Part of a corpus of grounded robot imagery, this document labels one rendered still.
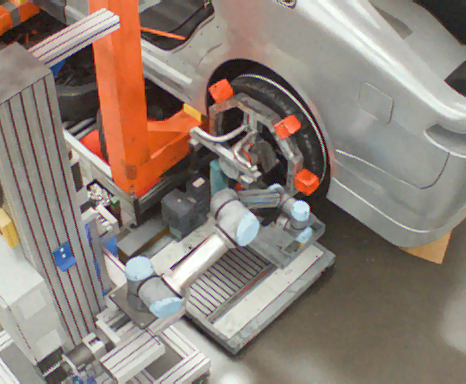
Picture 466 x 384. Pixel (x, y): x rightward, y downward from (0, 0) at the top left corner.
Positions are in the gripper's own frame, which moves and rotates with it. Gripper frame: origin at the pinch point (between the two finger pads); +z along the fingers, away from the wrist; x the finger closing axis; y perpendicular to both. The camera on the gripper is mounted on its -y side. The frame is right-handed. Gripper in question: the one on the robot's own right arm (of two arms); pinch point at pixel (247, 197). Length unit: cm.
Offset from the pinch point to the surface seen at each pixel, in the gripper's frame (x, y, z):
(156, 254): 16, -75, 50
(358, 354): -14, -83, -72
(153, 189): -5, -56, 73
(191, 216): -1, -48, 39
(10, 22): -21, -24, 253
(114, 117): 21, 22, 65
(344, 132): -30, 38, -27
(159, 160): 0, -20, 60
